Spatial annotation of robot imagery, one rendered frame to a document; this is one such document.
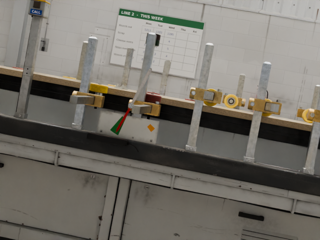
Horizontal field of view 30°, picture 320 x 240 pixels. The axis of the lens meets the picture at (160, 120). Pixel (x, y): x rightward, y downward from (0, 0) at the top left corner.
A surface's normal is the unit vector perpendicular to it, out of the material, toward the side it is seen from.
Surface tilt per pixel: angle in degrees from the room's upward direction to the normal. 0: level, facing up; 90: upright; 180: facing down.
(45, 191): 90
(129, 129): 90
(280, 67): 90
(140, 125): 90
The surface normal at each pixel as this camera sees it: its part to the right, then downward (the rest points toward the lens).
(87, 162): -0.11, 0.04
